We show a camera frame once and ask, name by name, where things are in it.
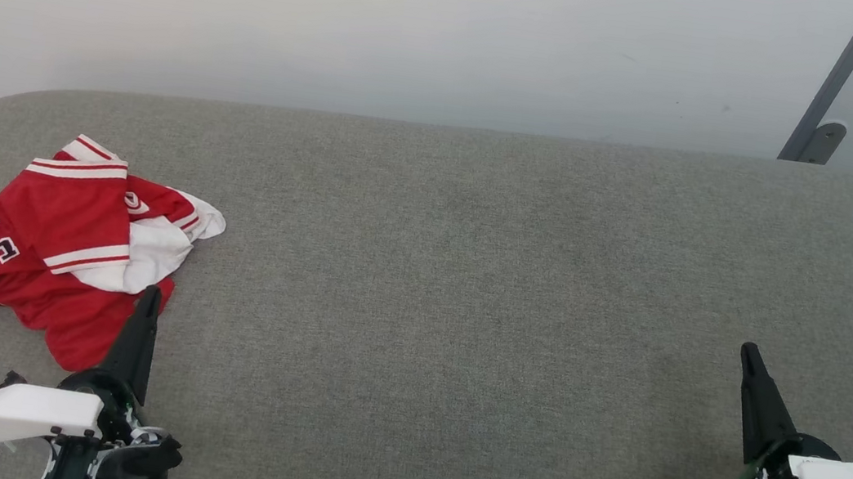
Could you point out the red and white jersey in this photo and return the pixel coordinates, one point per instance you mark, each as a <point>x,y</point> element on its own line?
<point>60,208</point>

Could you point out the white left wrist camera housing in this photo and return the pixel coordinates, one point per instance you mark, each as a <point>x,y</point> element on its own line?
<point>25,411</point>

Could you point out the grey metal post bracket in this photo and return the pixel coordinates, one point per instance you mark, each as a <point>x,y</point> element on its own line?
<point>825,142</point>

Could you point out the red cloth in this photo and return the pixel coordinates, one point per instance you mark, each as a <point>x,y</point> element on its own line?
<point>430,273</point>

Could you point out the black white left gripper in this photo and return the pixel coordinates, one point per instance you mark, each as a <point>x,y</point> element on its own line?
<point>133,465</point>

